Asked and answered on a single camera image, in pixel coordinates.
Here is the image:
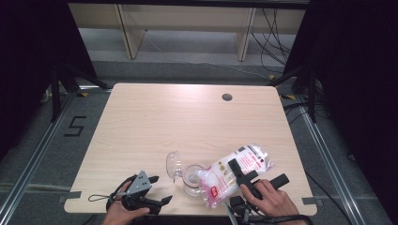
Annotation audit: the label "dark curtain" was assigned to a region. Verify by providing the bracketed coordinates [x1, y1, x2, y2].
[283, 0, 398, 225]
[0, 0, 97, 160]

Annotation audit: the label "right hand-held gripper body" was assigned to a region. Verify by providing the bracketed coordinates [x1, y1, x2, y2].
[223, 170, 291, 225]

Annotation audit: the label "person's left hand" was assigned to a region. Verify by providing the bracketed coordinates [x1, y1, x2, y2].
[101, 181, 151, 225]

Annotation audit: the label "black floor cables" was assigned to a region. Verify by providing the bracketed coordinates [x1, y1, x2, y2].
[283, 101, 331, 126]

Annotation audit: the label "right gripper black strap cable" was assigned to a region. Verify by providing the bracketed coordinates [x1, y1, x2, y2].
[247, 202, 314, 225]

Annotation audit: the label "gripper black strap cable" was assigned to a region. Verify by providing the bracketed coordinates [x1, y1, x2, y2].
[88, 173, 139, 211]
[247, 202, 314, 225]

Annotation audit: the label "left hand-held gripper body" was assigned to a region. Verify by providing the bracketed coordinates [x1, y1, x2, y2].
[121, 170, 154, 211]

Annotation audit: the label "left gripper black strap cable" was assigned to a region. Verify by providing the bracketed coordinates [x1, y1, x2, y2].
[88, 173, 139, 211]

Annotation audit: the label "clear glass jar with lid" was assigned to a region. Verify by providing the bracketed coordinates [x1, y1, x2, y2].
[165, 150, 209, 198]

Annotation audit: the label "black metal stand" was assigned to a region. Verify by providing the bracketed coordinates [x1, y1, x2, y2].
[267, 64, 317, 124]
[50, 62, 113, 123]

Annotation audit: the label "bundle of black hanging cables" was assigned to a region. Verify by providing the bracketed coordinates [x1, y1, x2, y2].
[251, 8, 294, 75]

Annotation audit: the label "red and white sugar bag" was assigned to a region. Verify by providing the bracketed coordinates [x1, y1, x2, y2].
[197, 143, 274, 209]

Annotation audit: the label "long black floor cable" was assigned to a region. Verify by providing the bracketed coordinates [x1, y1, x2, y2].
[304, 171, 355, 225]

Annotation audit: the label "person's right hand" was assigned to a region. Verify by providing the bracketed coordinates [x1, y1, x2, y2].
[239, 178, 303, 218]

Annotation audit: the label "white floor cable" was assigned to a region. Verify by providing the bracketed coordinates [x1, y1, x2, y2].
[145, 30, 270, 80]

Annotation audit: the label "grey tape strip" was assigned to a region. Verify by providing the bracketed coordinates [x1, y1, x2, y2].
[57, 190, 83, 204]
[301, 196, 323, 206]

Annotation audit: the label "beige wooden shelf unit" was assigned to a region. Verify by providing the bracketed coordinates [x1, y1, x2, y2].
[68, 3, 307, 62]

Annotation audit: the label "metal floor rail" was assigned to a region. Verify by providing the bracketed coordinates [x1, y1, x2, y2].
[297, 97, 365, 225]
[0, 90, 77, 223]

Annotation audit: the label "black top frame bar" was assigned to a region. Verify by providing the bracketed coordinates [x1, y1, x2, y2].
[67, 0, 311, 9]

